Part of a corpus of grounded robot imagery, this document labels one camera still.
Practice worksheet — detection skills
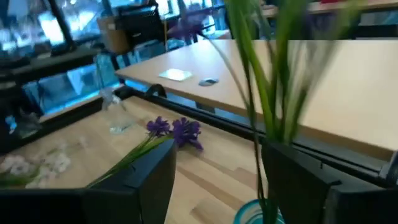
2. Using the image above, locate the clear ribbed glass vase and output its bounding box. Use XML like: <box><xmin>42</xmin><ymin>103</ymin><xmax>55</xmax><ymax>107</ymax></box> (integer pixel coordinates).
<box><xmin>93</xmin><ymin>52</ymin><xmax>137</xmax><ymax>135</ymax></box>

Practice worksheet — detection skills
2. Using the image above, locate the grey round cable grommet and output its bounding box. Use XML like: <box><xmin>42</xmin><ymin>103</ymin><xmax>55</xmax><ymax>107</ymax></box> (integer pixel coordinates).
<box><xmin>198</xmin><ymin>77</ymin><xmax>220</xmax><ymax>87</ymax></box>

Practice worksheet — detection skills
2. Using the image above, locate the teal patterned glass vase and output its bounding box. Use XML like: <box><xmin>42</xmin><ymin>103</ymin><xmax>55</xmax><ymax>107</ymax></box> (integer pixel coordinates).
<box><xmin>233</xmin><ymin>198</ymin><xmax>286</xmax><ymax>224</ymax></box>

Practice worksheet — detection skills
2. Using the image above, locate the purple artificial flower stem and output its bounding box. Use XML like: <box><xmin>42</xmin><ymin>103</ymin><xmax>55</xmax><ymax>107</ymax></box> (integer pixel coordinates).
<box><xmin>86</xmin><ymin>116</ymin><xmax>205</xmax><ymax>190</ymax></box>
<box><xmin>166</xmin><ymin>0</ymin><xmax>361</xmax><ymax>224</ymax></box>

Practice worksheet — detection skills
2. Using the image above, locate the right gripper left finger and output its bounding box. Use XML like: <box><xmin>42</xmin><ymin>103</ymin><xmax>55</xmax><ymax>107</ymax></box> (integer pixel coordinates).
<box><xmin>0</xmin><ymin>139</ymin><xmax>177</xmax><ymax>224</ymax></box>

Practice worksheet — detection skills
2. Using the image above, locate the black aluminium frame rail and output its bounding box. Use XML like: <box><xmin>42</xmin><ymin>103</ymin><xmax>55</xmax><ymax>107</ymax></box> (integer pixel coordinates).
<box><xmin>0</xmin><ymin>90</ymin><xmax>131</xmax><ymax>153</ymax></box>
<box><xmin>124</xmin><ymin>85</ymin><xmax>398</xmax><ymax>189</ymax></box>

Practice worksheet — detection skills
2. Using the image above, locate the black upright frame post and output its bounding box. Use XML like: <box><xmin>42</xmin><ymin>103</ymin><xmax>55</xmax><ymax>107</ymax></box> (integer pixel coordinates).
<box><xmin>46</xmin><ymin>0</ymin><xmax>77</xmax><ymax>55</ymax></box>

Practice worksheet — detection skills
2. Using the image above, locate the wooden desk with black panel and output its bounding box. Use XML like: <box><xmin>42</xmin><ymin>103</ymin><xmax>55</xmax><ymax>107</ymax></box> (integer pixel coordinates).
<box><xmin>261</xmin><ymin>0</ymin><xmax>398</xmax><ymax>40</ymax></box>

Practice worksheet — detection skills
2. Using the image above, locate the black clamp lever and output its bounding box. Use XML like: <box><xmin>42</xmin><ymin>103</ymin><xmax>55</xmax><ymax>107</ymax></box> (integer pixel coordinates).
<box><xmin>144</xmin><ymin>83</ymin><xmax>168</xmax><ymax>99</ymax></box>

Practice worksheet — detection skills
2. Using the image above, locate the black equipment case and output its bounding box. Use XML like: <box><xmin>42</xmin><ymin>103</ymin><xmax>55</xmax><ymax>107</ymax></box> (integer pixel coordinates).
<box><xmin>115</xmin><ymin>2</ymin><xmax>166</xmax><ymax>50</ymax></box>

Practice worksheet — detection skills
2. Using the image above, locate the light wooden desk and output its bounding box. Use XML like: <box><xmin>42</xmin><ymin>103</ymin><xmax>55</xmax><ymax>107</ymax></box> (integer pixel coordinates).
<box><xmin>114</xmin><ymin>39</ymin><xmax>398</xmax><ymax>161</ymax></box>

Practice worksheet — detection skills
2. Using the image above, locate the brown cardboard box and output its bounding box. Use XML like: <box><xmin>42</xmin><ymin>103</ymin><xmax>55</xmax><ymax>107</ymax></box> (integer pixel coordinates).
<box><xmin>96</xmin><ymin>16</ymin><xmax>130</xmax><ymax>54</ymax></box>

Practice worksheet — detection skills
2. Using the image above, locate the white paper sheet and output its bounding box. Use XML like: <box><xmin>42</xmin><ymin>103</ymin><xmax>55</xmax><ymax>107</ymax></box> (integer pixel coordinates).
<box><xmin>158</xmin><ymin>68</ymin><xmax>193</xmax><ymax>82</ymax></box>

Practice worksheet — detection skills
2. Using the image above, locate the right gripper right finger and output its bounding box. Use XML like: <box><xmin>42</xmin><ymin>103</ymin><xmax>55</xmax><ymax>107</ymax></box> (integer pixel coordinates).
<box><xmin>261</xmin><ymin>140</ymin><xmax>398</xmax><ymax>224</ymax></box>

